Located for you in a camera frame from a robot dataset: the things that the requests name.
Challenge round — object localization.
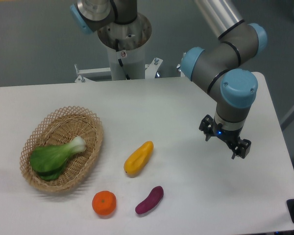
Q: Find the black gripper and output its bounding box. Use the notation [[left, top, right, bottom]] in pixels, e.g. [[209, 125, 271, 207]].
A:
[[199, 115, 251, 159]]

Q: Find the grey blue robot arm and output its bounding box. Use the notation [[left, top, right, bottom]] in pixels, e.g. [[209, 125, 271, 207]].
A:
[[70, 0, 268, 158]]

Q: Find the woven wicker basket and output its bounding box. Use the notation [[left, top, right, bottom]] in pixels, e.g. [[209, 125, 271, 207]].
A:
[[20, 106, 103, 193]]

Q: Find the green bok choy vegetable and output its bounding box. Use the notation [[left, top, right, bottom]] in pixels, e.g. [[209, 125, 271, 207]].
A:
[[29, 136, 86, 181]]

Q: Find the purple sweet potato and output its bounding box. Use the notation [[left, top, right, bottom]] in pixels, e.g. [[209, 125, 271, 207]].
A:
[[135, 186, 164, 215]]

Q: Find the yellow papaya fruit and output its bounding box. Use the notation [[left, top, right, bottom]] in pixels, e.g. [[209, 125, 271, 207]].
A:
[[123, 141, 154, 177]]

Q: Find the orange tangerine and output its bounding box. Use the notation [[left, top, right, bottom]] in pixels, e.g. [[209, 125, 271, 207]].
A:
[[92, 190, 117, 216]]

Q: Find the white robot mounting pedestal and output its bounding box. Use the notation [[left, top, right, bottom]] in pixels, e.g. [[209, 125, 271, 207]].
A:
[[74, 13, 163, 82]]

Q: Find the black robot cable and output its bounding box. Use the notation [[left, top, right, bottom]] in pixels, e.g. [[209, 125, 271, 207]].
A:
[[115, 39, 132, 80]]

